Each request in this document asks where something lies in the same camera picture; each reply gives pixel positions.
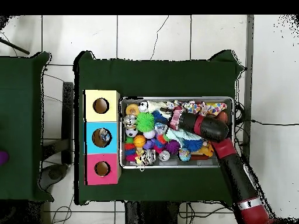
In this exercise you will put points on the green spiky rubber ball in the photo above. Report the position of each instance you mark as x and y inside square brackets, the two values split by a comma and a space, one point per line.
[145, 121]

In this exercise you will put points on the polka dot colourful cloth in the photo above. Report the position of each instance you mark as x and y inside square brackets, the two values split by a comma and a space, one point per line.
[208, 107]

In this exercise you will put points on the clear plastic bottle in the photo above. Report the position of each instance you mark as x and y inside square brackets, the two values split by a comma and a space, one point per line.
[105, 136]

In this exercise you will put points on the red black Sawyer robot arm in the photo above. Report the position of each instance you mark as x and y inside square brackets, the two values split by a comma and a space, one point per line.
[208, 127]

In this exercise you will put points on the wooden box with three holes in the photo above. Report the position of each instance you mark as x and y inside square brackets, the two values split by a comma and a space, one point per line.
[112, 100]

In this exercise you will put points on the mint green fuzzy cloth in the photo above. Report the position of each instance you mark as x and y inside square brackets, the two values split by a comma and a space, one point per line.
[180, 136]

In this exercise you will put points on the blue spiky rubber ball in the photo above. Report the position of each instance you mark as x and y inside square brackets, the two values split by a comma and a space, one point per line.
[159, 116]

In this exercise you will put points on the cream knitted cloth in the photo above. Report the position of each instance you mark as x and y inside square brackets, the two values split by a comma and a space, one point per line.
[152, 106]

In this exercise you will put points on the small globe ball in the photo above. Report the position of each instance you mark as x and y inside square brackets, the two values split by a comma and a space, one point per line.
[184, 154]

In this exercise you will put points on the small orange basketball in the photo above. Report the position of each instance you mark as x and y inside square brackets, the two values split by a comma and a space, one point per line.
[139, 141]

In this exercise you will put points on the crushed silver can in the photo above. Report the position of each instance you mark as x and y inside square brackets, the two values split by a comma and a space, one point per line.
[148, 155]

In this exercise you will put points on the toy burger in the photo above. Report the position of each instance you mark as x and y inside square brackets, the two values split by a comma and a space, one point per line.
[132, 109]

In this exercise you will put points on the smooth silver can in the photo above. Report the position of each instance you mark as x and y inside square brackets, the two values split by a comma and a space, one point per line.
[130, 121]

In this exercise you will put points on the brown toy football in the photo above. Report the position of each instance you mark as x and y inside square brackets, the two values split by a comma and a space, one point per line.
[224, 115]

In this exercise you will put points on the black upright panel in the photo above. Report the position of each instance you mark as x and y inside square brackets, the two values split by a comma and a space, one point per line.
[68, 116]

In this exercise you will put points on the grey round floor base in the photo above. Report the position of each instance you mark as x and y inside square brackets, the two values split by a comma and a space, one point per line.
[56, 173]

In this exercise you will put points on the dark green side table cloth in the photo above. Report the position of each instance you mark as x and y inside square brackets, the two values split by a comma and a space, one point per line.
[21, 116]

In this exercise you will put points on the purple object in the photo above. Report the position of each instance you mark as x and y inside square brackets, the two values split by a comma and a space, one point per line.
[3, 157]

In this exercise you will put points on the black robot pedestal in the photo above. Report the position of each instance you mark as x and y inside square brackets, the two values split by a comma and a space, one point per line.
[154, 214]

